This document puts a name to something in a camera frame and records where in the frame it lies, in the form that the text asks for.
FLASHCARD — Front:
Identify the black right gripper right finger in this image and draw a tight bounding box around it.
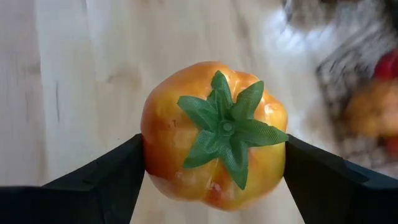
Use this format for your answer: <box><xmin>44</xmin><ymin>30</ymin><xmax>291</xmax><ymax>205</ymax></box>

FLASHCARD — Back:
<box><xmin>283</xmin><ymin>134</ymin><xmax>398</xmax><ymax>224</ymax></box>

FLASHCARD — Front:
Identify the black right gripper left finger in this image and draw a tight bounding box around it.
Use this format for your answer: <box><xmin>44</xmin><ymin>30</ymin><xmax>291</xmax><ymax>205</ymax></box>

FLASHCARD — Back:
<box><xmin>0</xmin><ymin>134</ymin><xmax>146</xmax><ymax>224</ymax></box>

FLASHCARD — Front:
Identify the orange bell pepper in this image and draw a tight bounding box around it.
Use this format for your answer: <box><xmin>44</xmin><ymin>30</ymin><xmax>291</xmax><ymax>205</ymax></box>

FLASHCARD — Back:
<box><xmin>345</xmin><ymin>80</ymin><xmax>398</xmax><ymax>138</ymax></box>

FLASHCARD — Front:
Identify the orange tomato green calyx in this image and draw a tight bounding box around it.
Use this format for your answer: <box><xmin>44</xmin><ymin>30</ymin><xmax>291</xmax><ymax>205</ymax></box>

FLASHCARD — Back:
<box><xmin>140</xmin><ymin>61</ymin><xmax>289</xmax><ymax>212</ymax></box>

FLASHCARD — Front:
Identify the large red bell pepper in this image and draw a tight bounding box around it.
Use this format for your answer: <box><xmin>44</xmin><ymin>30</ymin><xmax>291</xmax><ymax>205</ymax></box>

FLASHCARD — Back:
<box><xmin>373</xmin><ymin>51</ymin><xmax>398</xmax><ymax>82</ymax></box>

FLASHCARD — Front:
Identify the black wire basket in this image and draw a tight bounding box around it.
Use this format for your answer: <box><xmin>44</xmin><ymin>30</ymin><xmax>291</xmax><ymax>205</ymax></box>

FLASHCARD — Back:
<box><xmin>313</xmin><ymin>18</ymin><xmax>398</xmax><ymax>175</ymax></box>

